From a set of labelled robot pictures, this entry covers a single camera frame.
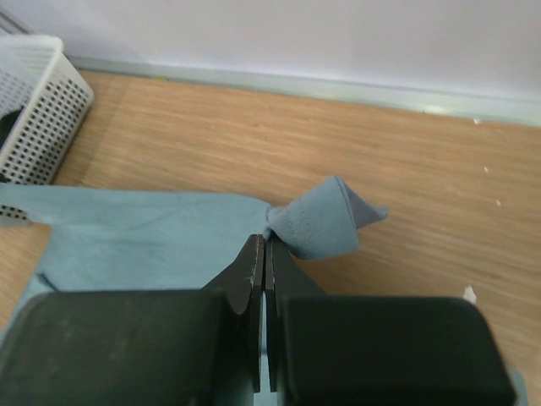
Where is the white plastic laundry basket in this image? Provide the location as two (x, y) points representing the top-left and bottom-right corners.
(0, 34), (95, 229)

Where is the black t shirt in basket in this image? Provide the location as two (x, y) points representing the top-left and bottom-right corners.
(0, 107), (25, 149)

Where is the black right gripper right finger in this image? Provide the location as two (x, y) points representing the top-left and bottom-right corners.
(265, 237), (517, 405)

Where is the grey metal corner post left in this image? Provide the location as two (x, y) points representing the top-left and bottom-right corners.
(0, 6), (34, 35)

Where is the light blue t shirt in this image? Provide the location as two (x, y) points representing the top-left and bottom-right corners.
(1, 177), (527, 405)

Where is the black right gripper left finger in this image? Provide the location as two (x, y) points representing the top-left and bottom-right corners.
(1, 235), (265, 405)

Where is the small white paper scrap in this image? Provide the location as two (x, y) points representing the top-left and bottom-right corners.
(462, 285), (478, 305)

